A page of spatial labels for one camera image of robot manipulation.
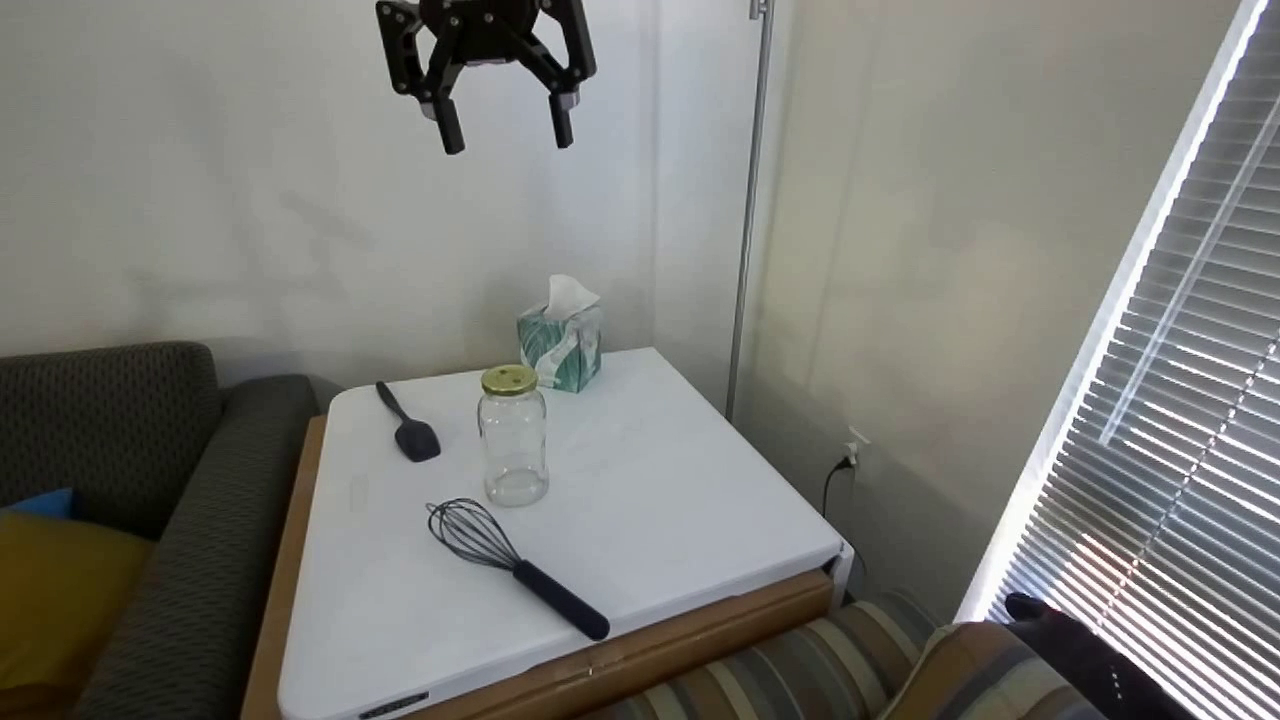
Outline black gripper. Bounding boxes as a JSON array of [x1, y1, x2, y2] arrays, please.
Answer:
[[372, 0, 599, 161]]

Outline gold metal jar lid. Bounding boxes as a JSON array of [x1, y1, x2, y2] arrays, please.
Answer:
[[476, 360, 541, 402]]

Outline clear glass jar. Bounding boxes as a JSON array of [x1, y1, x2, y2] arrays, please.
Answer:
[[476, 366, 553, 514]]

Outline teal patterned tissue box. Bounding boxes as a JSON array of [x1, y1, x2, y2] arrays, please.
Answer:
[[511, 274, 603, 396]]

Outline black silicone spatula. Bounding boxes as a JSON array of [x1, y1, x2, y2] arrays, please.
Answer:
[[372, 378, 443, 470]]

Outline white table board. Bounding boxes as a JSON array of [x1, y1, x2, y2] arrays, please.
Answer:
[[271, 345, 861, 720]]

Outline grey fabric sofa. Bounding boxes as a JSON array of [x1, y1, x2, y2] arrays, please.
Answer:
[[0, 342, 338, 720]]

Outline blue pillow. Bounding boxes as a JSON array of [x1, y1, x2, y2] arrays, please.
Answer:
[[0, 486, 81, 524]]

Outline striped fabric sofa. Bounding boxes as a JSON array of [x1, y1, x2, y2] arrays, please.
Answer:
[[580, 592, 1115, 720]]

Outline yellow pillow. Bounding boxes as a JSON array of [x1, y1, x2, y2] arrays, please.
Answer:
[[0, 510, 159, 700]]

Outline white window blinds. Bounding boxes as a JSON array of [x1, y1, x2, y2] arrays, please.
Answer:
[[954, 0, 1280, 720]]

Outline striped sofa cushion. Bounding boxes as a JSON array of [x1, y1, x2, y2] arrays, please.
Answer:
[[876, 618, 1115, 720]]

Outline wall power outlet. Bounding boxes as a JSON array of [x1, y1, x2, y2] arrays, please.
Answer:
[[836, 425, 876, 478]]

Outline black wire whisk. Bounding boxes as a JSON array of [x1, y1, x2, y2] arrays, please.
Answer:
[[425, 493, 617, 644]]

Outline black outlet cable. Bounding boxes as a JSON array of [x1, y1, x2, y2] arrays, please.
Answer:
[[816, 453, 861, 522]]

